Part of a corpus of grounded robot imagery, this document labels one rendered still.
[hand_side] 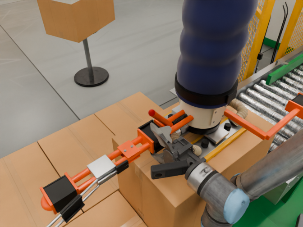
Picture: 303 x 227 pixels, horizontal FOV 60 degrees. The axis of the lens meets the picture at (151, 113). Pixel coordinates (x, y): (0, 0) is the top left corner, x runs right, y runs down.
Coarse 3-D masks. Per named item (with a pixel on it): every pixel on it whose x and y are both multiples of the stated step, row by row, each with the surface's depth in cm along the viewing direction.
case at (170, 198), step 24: (144, 120) 117; (264, 120) 117; (120, 144) 106; (240, 144) 106; (264, 144) 113; (144, 168) 98; (216, 168) 98; (240, 168) 110; (144, 192) 105; (168, 192) 90; (192, 192) 90; (144, 216) 119; (168, 216) 94; (192, 216) 103
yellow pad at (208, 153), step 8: (224, 120) 114; (224, 128) 108; (232, 128) 109; (240, 128) 110; (200, 136) 107; (232, 136) 107; (192, 144) 104; (200, 144) 103; (208, 144) 101; (216, 144) 103; (224, 144) 104; (208, 152) 100; (216, 152) 101; (208, 160) 99
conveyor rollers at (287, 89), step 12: (288, 72) 217; (300, 72) 217; (264, 84) 206; (276, 84) 208; (288, 84) 210; (300, 84) 204; (240, 96) 195; (252, 96) 197; (264, 96) 193; (276, 96) 193; (288, 96) 195; (252, 108) 183; (264, 108) 184; (276, 108) 185; (276, 120) 179; (300, 120) 175; (288, 132) 166
